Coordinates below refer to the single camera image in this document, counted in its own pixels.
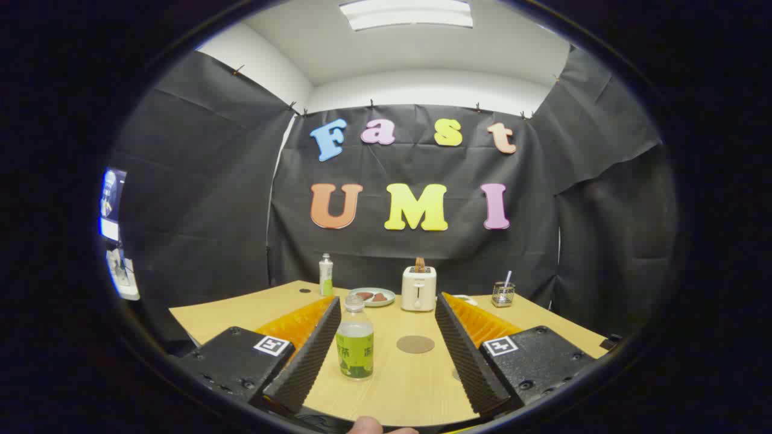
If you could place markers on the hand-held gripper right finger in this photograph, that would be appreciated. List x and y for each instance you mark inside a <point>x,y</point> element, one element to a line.
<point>464,361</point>

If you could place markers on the small black clamp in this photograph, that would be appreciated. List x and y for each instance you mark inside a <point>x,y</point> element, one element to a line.
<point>611,342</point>

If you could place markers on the brown bread slice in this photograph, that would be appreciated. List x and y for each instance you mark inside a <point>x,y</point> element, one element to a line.
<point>420,264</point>

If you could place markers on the green label juice bottle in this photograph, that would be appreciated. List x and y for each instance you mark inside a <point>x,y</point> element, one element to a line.
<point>354,355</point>

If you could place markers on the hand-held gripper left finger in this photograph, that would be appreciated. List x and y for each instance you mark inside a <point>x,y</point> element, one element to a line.
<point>307,361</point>

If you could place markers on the wooden table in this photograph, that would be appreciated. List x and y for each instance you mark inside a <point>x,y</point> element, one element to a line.
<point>241,310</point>

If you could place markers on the brown round coaster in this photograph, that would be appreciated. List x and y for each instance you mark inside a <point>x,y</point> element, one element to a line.
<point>415,344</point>

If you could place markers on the white toaster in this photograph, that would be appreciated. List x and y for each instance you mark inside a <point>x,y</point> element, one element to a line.
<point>418,292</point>

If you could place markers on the small white green bottle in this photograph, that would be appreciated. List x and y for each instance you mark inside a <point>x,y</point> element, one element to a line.
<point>326,277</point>

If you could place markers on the black backdrop cloth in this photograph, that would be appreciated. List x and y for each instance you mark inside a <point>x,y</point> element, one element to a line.
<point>392,163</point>

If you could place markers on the pale green plate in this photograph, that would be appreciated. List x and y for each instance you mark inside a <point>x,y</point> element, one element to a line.
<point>369,302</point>

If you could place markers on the computer monitor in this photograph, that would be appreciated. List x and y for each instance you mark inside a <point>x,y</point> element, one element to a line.
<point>111,205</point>

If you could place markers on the white divided snack tray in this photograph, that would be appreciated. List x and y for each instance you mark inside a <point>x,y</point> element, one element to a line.
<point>467,299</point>

